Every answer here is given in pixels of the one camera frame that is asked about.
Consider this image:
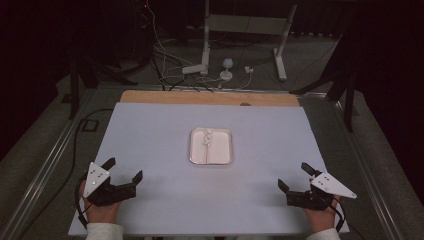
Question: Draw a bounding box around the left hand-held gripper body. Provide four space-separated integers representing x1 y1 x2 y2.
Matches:
82 161 138 207

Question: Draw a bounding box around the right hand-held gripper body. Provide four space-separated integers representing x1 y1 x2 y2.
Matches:
286 170 358 212

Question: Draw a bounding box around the metal tray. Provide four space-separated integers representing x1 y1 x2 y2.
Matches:
188 127 234 166

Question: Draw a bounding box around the thin wooden skewer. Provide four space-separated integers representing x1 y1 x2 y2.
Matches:
202 128 212 165

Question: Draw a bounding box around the person's left hand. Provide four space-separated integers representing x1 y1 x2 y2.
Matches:
79 179 123 225

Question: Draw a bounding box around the person's right hand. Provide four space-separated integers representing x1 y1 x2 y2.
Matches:
303 195 342 233

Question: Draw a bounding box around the black square floor plate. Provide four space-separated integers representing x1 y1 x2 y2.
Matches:
81 119 100 133

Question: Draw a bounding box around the pale blue table mat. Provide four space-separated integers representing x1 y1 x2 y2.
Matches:
67 102 350 237

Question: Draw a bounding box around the black tripod stand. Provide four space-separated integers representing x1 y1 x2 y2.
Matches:
68 49 138 120
289 29 357 133

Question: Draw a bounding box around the white power strip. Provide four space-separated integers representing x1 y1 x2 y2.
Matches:
181 64 208 75

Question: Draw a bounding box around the small white round lamp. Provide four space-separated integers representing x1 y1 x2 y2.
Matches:
219 58 235 82

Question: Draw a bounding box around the left hand-held gripper cable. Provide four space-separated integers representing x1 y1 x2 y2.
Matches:
74 175 90 230

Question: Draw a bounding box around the hand-held gripper cable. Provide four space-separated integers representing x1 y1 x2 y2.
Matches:
329 199 346 233
74 175 90 230

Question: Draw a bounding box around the right hand-held gripper cable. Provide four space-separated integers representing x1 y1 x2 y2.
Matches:
329 199 346 233

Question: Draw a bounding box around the black floor cable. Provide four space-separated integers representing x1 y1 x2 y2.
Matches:
19 108 114 240

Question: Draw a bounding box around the aluminium floor rail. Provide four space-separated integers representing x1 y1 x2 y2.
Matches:
0 89 98 240
333 99 406 240

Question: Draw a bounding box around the white cable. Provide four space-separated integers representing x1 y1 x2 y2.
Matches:
145 1 194 84

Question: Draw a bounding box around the white metal stand frame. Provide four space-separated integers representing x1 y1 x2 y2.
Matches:
200 0 298 82

